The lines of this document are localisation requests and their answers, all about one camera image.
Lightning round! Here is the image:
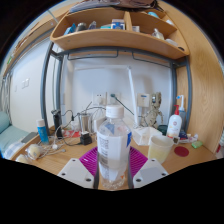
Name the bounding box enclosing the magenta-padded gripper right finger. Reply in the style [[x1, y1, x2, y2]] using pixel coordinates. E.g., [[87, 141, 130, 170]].
[[127, 147, 169, 190]]

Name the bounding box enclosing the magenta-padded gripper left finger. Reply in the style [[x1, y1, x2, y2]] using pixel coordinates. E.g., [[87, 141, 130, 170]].
[[57, 146, 100, 190]]

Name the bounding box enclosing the clear plastic water bottle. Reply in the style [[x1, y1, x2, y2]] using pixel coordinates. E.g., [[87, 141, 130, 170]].
[[96, 104, 133, 191]]

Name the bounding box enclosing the cream plastic cup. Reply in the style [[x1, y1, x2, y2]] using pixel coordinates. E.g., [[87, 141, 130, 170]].
[[147, 134, 175, 164]]

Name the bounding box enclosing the small black box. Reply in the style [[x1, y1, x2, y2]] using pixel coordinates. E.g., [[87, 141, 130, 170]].
[[79, 131, 93, 146]]

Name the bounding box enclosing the flat round red coaster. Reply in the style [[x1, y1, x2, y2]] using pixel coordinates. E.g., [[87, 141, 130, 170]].
[[173, 145, 190, 158]]

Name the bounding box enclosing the red flat packet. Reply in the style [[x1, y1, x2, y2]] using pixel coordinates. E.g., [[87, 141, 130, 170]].
[[63, 129, 81, 138]]

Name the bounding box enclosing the wrapped round bun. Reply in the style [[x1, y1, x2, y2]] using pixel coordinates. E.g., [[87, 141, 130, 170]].
[[26, 143, 44, 160], [14, 153, 31, 165]]

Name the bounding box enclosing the steel tumbler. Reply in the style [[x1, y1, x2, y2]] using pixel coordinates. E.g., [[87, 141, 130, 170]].
[[79, 112, 93, 134]]

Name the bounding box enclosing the blue tube white cap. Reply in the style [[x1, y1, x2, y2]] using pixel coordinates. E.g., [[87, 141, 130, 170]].
[[35, 119, 50, 145]]

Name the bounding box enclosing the white pump bottle red nozzle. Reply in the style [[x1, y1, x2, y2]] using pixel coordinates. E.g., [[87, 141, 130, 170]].
[[165, 104, 183, 140]]

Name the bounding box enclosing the black electric shaver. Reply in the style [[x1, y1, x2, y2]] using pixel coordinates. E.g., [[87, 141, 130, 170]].
[[50, 109, 64, 139]]

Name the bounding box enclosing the white power adapter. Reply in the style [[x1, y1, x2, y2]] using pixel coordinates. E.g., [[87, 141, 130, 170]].
[[92, 116, 108, 134]]

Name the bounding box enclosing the green wipes packet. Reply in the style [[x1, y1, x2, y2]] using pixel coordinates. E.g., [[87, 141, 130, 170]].
[[190, 140, 204, 149]]

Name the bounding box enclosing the grey laptop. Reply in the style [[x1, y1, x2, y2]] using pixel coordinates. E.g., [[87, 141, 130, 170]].
[[20, 131, 38, 144]]

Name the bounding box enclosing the pale green mattress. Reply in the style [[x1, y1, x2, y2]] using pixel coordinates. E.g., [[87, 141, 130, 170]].
[[0, 111, 29, 154]]

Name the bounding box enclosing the wooden shelf unit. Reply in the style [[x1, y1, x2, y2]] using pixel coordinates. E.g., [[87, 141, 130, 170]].
[[49, 0, 190, 61]]

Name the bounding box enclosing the black power cable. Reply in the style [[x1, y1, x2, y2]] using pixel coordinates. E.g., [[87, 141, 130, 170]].
[[109, 93, 135, 116]]

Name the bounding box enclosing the white wall socket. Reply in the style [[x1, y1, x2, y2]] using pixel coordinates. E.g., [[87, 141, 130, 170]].
[[92, 92, 108, 107]]

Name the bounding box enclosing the grey metal desk frame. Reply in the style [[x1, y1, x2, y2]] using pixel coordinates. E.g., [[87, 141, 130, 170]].
[[39, 41, 193, 134]]

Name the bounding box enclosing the white wall switch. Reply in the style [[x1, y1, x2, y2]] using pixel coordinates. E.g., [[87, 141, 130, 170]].
[[20, 78, 30, 89]]

